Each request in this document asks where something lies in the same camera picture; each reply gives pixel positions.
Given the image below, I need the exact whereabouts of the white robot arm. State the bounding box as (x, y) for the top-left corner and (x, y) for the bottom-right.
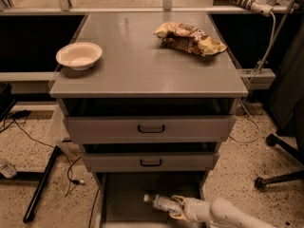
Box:
(170, 195), (276, 228)

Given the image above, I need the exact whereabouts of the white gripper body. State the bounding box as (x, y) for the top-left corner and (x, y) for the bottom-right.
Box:
(183, 198), (212, 222)

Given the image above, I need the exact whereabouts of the grey middle drawer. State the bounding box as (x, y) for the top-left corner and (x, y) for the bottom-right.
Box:
(83, 152), (219, 173)

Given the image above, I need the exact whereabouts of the white paper bowl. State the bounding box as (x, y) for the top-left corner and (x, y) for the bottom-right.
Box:
(56, 42), (103, 71)

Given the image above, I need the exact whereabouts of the white power strip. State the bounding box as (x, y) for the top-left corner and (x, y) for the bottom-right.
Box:
(228, 0), (273, 16)

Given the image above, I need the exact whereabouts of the black office chair base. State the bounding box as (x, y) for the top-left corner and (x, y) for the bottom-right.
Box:
(254, 98), (304, 191)

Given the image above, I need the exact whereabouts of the black box at left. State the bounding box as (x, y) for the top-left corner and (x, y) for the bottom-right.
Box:
(0, 83), (16, 122)

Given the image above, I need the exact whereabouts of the grey top drawer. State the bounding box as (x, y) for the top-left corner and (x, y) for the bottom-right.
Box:
(64, 115), (236, 144)

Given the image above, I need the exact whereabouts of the black floor cable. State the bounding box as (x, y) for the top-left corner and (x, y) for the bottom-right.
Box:
(0, 111), (86, 199)

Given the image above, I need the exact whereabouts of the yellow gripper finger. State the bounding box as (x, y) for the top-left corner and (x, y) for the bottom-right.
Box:
(171, 195), (189, 206)
(169, 213), (187, 221)

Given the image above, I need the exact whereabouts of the grey drawer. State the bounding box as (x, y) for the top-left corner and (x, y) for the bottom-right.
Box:
(83, 152), (219, 173)
(94, 172), (209, 228)
(64, 115), (236, 144)

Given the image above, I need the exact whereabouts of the white hanging cable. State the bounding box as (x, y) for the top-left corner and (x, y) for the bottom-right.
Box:
(228, 12), (277, 144)

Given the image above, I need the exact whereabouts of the grey bottom drawer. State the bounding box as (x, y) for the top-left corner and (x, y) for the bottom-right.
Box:
(94, 172), (209, 228)

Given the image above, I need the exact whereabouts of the clear bottle on floor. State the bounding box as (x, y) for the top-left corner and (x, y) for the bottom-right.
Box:
(0, 159), (17, 179)

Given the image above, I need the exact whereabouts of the black floor stand leg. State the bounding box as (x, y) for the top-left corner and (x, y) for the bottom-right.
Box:
(0, 145), (62, 223)

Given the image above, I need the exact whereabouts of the crumpled chip bag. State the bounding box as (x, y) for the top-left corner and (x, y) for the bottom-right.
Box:
(154, 22), (227, 57)

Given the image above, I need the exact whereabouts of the blue plastic water bottle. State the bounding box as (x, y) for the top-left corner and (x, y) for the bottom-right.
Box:
(143, 194), (182, 216)

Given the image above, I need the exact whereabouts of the grey drawer cabinet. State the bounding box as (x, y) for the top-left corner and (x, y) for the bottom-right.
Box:
(48, 10), (249, 228)

